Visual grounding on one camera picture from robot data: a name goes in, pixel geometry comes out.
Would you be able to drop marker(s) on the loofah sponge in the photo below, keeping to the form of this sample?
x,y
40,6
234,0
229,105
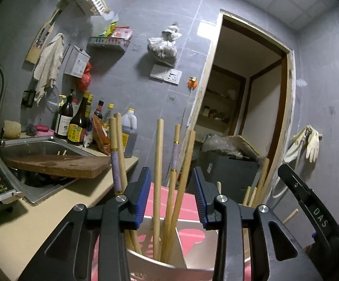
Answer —
x,y
11,129

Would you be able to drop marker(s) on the pink checkered tablecloth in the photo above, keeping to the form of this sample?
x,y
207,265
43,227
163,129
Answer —
x,y
190,210

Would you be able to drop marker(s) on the crumpled clear plastic sheet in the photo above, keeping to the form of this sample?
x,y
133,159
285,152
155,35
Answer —
x,y
219,145

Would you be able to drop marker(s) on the cream rubber glove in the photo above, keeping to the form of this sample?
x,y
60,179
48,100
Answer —
x,y
296,140
312,146

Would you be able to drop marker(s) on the white plastic utensil basket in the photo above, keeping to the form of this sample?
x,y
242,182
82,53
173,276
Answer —
x,y
157,269

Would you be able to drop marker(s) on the yellow cap clear bottle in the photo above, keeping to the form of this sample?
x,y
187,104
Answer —
x,y
108,115

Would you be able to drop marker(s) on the yellow edged cushion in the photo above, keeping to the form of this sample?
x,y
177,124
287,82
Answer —
x,y
247,147

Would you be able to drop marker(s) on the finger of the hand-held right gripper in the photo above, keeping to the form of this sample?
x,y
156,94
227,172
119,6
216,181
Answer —
x,y
290,180

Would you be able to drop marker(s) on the wooden door frame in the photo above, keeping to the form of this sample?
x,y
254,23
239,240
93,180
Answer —
x,y
209,64

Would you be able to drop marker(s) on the black wall holder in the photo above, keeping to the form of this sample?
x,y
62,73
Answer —
x,y
29,98

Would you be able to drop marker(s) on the wooden cutting board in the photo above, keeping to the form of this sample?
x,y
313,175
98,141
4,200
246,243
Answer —
x,y
64,165

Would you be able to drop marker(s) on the wooden knife holder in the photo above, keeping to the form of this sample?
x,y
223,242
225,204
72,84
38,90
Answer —
x,y
33,54

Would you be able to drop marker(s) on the white dish rag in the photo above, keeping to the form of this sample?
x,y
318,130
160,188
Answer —
x,y
49,61

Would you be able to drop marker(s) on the grey wall shelf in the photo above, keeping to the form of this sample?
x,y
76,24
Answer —
x,y
108,43

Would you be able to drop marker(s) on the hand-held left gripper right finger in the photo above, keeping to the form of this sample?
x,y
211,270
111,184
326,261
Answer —
x,y
201,202

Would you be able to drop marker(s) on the steel wool scrubber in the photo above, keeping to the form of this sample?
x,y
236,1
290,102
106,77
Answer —
x,y
31,130

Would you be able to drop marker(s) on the red plastic bag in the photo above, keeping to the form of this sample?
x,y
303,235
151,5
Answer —
x,y
86,79

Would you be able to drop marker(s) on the group of wooden chopsticks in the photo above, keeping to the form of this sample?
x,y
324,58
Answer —
x,y
158,166

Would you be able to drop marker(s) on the orange wall hook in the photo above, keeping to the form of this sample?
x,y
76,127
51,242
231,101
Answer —
x,y
192,82

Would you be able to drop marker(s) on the clear hanging plastic bag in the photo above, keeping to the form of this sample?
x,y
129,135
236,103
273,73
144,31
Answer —
x,y
163,49

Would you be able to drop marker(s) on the dark soy sauce bottle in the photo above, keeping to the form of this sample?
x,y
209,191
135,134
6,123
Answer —
x,y
77,126

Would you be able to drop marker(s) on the white metal wall box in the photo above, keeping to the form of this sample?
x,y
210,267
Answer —
x,y
75,63

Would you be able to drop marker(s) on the white wall socket panel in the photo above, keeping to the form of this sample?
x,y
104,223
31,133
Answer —
x,y
172,77

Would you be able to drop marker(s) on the pink soap dish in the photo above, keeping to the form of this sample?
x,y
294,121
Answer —
x,y
43,129

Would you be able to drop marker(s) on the dark pump bottle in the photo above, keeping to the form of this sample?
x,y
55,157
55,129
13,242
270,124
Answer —
x,y
64,117

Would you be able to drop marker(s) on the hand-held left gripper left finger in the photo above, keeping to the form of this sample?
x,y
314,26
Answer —
x,y
144,199

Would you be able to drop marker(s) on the stainless steel sink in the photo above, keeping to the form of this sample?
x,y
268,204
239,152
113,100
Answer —
x,y
40,147

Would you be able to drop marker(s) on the wooden storage shelf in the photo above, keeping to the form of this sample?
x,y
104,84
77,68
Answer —
x,y
213,122

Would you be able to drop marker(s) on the plastic oil jug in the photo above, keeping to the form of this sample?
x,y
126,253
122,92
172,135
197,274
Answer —
x,y
130,123

